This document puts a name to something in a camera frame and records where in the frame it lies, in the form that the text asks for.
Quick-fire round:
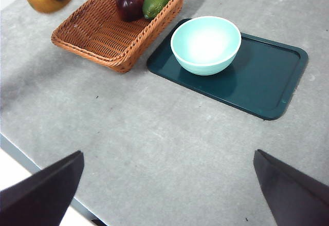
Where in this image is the teal bowl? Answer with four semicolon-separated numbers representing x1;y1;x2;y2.
170;15;243;77

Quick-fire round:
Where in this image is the brown wicker basket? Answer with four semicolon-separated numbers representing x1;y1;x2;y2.
50;0;194;73

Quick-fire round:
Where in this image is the dark purple plum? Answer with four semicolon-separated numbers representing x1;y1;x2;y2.
115;0;144;23

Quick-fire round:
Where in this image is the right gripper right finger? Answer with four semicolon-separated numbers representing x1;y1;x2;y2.
252;148;329;226

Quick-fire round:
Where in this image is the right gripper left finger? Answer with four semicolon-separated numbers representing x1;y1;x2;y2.
0;150;85;226

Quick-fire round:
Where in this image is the dark green rectangular tray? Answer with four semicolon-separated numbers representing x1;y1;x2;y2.
146;18;309;121

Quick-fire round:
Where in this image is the green avocado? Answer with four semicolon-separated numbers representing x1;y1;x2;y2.
141;0;174;21

